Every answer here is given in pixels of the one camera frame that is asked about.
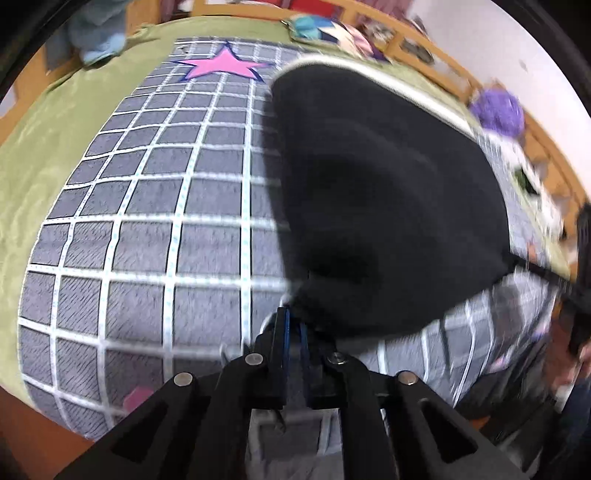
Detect white black-dotted cloth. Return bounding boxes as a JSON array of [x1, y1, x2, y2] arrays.
[[478, 131, 570, 241]]

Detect light blue plush cloth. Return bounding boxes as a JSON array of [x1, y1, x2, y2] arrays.
[[46, 0, 131, 68]]

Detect green blanket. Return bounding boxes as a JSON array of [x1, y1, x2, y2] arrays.
[[0, 14, 578, 391]]

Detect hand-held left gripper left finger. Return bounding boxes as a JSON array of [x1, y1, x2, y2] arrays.
[[53, 307, 293, 480]]

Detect black pants with white stripe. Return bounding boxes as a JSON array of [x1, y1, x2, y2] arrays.
[[265, 54, 573, 340]]

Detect colourful geometric cushion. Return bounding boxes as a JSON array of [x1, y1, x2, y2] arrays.
[[286, 14, 385, 62]]

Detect red box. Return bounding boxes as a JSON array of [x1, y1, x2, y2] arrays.
[[277, 0, 345, 19]]

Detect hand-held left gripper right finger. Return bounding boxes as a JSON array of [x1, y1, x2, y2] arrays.
[[298, 320, 528, 480]]

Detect grey grid mat, pink stars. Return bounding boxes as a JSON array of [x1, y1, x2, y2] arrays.
[[18, 39, 561, 467]]

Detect wooden bed frame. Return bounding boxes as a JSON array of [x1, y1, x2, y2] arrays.
[[159, 0, 591, 217]]

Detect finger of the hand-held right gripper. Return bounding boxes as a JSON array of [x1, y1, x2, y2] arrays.
[[503, 256, 575, 291]]

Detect purple plush toy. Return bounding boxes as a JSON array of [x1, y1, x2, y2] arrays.
[[468, 88, 525, 140]]

